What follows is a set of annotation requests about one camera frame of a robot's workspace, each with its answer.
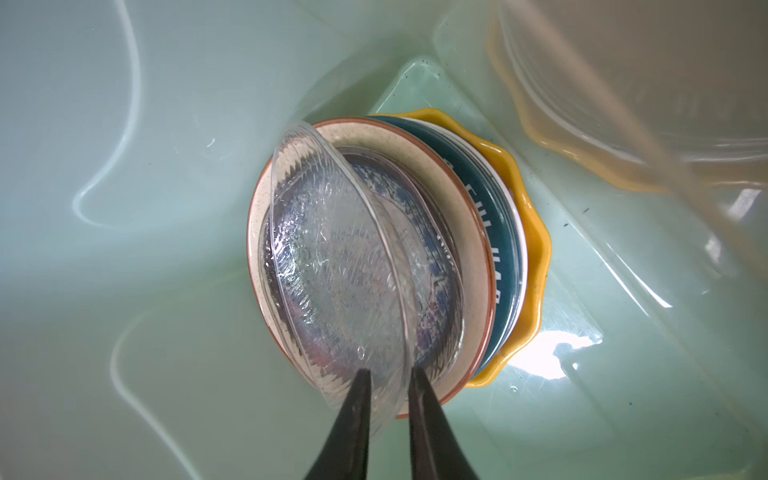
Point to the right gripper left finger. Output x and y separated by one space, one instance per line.
345 453

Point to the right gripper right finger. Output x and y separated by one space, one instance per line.
435 452

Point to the clear glass plate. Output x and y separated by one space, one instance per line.
344 282

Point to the large green rim lettered plate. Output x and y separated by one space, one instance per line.
498 216

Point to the beige ceramic bowl plate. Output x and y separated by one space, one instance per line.
470 245

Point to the yellow polka dot plate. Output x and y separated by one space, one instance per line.
538 242

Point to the mint green plastic bin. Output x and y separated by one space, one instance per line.
133 134

